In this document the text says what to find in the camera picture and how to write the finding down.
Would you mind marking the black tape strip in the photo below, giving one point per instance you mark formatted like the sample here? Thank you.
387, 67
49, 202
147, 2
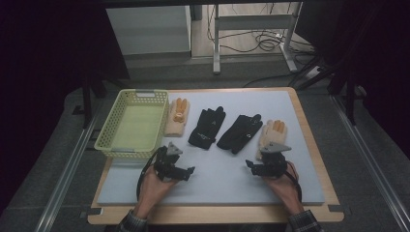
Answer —
92, 212
340, 208

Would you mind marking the yellow-green plastic basket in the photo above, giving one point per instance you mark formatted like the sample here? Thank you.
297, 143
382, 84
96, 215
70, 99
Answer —
138, 129

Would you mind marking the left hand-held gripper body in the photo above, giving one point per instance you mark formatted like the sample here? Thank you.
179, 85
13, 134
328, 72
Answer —
166, 162

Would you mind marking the metal floor rail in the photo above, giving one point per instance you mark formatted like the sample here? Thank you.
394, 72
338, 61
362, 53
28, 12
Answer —
377, 174
64, 183

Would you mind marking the white metal stand frame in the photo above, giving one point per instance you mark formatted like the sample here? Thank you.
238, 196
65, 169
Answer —
254, 22

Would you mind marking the white cabinet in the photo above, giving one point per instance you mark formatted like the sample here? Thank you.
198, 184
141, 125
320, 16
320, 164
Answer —
148, 30

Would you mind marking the cream glove with orange fingers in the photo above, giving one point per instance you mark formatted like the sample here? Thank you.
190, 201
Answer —
269, 133
175, 127

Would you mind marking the black tripod legs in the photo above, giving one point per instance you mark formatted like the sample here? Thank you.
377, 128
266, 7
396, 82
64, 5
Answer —
314, 75

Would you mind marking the dark curtain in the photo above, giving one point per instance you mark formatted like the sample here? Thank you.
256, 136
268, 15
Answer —
380, 64
42, 64

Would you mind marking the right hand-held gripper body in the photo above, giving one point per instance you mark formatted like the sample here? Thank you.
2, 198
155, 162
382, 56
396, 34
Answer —
274, 162

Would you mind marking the person's right hand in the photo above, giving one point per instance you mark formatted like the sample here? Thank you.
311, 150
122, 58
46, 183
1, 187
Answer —
286, 190

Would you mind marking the black glove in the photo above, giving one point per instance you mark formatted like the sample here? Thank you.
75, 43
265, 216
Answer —
240, 132
206, 129

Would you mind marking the black stand leg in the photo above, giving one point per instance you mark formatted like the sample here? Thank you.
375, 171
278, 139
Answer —
86, 103
352, 103

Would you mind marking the person's left hand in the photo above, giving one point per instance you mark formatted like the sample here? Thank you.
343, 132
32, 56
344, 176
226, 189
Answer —
151, 193

